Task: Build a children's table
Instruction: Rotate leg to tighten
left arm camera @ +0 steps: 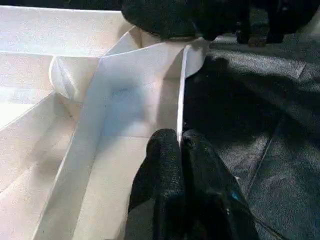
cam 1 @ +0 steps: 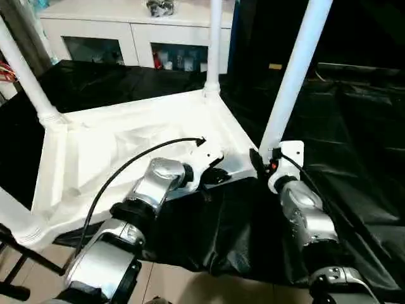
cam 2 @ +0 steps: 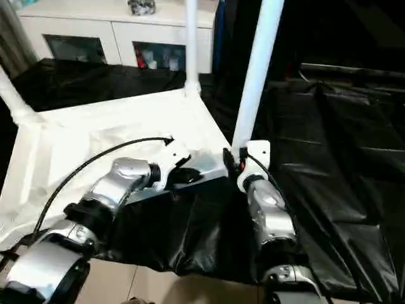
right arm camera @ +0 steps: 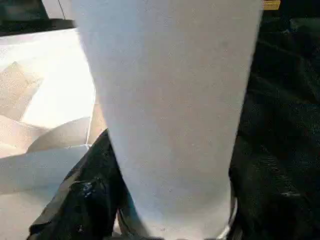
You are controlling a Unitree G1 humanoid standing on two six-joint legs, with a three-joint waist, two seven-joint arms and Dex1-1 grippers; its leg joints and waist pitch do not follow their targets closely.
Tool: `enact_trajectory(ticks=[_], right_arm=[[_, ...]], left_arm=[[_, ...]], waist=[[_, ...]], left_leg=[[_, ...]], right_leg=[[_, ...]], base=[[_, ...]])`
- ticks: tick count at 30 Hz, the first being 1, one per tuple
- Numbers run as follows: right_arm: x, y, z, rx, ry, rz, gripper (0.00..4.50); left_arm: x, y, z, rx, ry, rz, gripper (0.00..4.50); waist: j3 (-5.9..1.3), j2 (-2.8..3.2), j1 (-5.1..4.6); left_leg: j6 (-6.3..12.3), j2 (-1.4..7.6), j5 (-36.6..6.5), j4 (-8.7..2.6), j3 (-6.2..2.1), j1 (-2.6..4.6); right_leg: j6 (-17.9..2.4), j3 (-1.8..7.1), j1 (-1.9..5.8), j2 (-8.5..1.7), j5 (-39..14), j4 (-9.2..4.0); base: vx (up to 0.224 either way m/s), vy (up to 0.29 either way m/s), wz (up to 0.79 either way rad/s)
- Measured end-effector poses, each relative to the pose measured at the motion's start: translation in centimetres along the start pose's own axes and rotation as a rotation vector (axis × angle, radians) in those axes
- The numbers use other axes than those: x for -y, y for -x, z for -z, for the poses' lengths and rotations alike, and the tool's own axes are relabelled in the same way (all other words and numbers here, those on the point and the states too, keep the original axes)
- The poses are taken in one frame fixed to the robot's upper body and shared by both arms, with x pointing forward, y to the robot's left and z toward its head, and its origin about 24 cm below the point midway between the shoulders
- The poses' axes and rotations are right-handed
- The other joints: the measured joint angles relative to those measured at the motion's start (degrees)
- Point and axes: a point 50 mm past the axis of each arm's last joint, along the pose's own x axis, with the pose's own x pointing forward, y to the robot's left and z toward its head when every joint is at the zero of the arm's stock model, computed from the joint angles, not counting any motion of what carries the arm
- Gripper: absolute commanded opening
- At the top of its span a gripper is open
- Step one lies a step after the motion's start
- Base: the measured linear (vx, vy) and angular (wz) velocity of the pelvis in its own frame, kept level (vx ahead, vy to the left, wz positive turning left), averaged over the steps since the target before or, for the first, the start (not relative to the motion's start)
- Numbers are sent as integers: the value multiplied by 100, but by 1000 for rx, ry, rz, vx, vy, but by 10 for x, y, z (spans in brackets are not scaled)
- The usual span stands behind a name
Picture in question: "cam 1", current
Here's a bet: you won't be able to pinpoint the black left wrist camera cable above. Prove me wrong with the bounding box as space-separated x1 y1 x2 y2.
68 136 207 267

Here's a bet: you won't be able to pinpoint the dark patterned object on cabinet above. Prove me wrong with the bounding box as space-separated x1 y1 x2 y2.
146 0 180 17

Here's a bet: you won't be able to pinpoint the grey curtain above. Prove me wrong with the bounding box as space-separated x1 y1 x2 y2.
0 0 53 77

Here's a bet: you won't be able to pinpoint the white plastic table top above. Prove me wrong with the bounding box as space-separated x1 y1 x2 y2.
12 90 259 251

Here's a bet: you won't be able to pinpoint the white glass door cabinet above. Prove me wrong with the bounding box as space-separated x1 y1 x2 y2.
39 0 237 74

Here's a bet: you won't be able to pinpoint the red clothes hangers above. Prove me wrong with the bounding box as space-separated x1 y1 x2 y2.
0 61 16 83

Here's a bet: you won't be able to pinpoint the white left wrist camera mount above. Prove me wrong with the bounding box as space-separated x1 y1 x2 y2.
186 144 225 191

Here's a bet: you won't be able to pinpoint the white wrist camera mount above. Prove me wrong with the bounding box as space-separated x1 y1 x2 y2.
186 144 225 191
267 140 305 193

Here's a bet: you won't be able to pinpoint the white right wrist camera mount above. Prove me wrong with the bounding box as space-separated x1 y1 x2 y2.
267 140 305 193

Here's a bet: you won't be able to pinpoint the black work surface mat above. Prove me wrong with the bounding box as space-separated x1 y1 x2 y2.
0 60 405 294

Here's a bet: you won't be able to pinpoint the black metal frame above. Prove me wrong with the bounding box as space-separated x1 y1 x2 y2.
318 62 405 79

